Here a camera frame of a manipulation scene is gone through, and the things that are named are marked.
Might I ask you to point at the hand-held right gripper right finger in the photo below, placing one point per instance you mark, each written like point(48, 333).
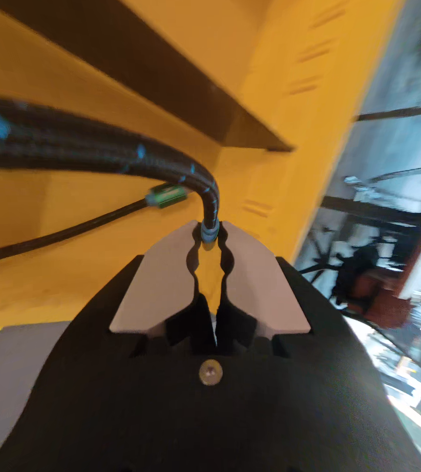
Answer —
point(266, 291)

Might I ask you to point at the yellow plastic bin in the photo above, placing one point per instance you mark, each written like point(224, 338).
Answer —
point(288, 110)

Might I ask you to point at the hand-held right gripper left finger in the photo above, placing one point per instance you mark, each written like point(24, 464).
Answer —
point(151, 287)

